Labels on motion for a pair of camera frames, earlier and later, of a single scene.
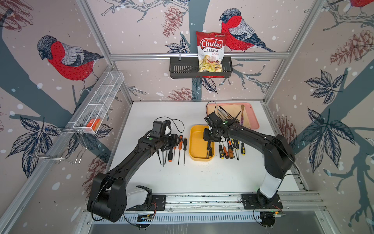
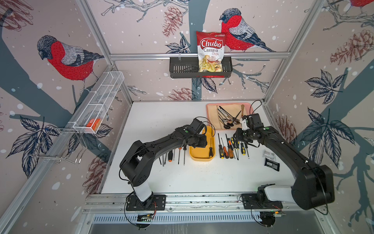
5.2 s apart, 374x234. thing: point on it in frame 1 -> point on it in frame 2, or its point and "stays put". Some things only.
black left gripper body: (169, 141) -> (199, 141)
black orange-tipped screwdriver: (170, 155) stays put
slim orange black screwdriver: (225, 152) stays put
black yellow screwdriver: (221, 151) stays put
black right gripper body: (210, 135) -> (243, 135)
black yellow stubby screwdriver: (243, 150) stays put
